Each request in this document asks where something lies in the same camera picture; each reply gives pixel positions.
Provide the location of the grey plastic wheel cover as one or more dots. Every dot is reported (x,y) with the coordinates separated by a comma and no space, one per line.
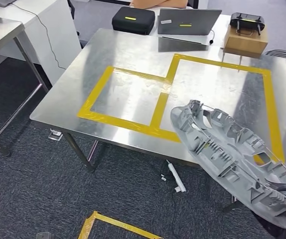
(232,155)

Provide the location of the steel workbench table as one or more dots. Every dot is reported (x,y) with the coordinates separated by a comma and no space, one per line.
(70,99)

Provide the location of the yellow tape large square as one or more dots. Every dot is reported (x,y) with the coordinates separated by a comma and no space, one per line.
(273,109)

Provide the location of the white power strip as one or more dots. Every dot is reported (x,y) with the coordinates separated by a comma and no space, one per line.
(176,177)

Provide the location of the brown cardboard box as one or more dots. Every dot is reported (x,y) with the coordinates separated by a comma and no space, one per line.
(245,44)

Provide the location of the small white plug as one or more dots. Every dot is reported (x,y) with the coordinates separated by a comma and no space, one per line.
(163,178)

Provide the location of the black remote controller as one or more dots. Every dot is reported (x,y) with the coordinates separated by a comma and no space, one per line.
(247,18)

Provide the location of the grey laptop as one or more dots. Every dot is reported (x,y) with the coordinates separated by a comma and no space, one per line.
(187,21)

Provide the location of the black office chair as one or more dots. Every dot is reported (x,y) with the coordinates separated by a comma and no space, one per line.
(70,8)
(193,3)

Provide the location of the yellow tape small square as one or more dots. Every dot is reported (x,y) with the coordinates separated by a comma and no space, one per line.
(113,121)

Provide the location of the person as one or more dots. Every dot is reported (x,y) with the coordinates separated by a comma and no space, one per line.
(157,4)

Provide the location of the black zip case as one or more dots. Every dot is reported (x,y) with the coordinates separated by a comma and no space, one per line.
(132,21)

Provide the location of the small steel floor bracket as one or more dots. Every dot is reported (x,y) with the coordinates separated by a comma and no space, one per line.
(55,135)

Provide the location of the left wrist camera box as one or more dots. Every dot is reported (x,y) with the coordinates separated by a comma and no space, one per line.
(44,236)

